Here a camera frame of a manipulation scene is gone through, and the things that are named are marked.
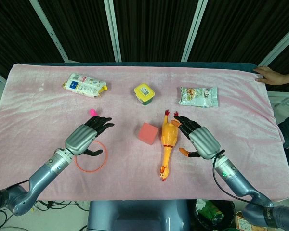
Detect bystander bare hand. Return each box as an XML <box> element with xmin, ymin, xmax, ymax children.
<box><xmin>253</xmin><ymin>66</ymin><xmax>285</xmax><ymax>86</ymax></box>

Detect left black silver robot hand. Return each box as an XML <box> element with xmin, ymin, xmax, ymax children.
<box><xmin>64</xmin><ymin>115</ymin><xmax>115</xmax><ymax>157</ymax></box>

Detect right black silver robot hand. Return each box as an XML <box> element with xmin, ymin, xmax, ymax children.
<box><xmin>174</xmin><ymin>115</ymin><xmax>222</xmax><ymax>160</ymax></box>

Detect thin orange plastic ring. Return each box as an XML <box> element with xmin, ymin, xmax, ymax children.
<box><xmin>75</xmin><ymin>141</ymin><xmax>109</xmax><ymax>173</ymax></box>

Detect yellow rubber chicken toy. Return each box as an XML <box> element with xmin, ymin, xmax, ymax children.
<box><xmin>158</xmin><ymin>109</ymin><xmax>183</xmax><ymax>182</ymax></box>

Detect pale green snack bag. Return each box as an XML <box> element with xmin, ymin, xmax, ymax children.
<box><xmin>178</xmin><ymin>86</ymin><xmax>219</xmax><ymax>108</ymax></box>

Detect white yellow snack package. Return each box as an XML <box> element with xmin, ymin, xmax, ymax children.
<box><xmin>61</xmin><ymin>73</ymin><xmax>108</xmax><ymax>98</ymax></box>

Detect pink foam cube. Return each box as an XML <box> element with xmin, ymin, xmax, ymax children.
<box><xmin>137</xmin><ymin>122</ymin><xmax>159</xmax><ymax>146</ymax></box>

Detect pink plush table cloth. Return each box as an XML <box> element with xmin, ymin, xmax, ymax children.
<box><xmin>0</xmin><ymin>63</ymin><xmax>289</xmax><ymax>203</ymax></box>

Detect black trash bin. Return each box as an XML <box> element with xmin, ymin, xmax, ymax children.
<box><xmin>195</xmin><ymin>199</ymin><xmax>236</xmax><ymax>229</ymax></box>

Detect green container yellow lid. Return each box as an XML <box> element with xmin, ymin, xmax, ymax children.
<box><xmin>133</xmin><ymin>83</ymin><xmax>157</xmax><ymax>106</ymax></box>

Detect small labelled cardboard box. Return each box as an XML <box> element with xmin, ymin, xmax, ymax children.
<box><xmin>235</xmin><ymin>210</ymin><xmax>254</xmax><ymax>230</ymax></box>

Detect grey robot torso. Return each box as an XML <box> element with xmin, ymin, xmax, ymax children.
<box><xmin>88</xmin><ymin>200</ymin><xmax>191</xmax><ymax>231</ymax></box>

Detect white frame post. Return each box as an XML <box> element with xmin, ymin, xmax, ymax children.
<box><xmin>103</xmin><ymin>0</ymin><xmax>122</xmax><ymax>63</ymax></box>
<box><xmin>181</xmin><ymin>0</ymin><xmax>209</xmax><ymax>63</ymax></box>
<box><xmin>257</xmin><ymin>24</ymin><xmax>289</xmax><ymax>67</ymax></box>
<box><xmin>29</xmin><ymin>0</ymin><xmax>76</xmax><ymax>64</ymax></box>

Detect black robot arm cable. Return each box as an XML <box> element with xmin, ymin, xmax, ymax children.
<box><xmin>211</xmin><ymin>149</ymin><xmax>275</xmax><ymax>207</ymax></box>

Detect black floor cable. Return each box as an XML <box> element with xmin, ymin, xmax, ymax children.
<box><xmin>36</xmin><ymin>200</ymin><xmax>88</xmax><ymax>213</ymax></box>

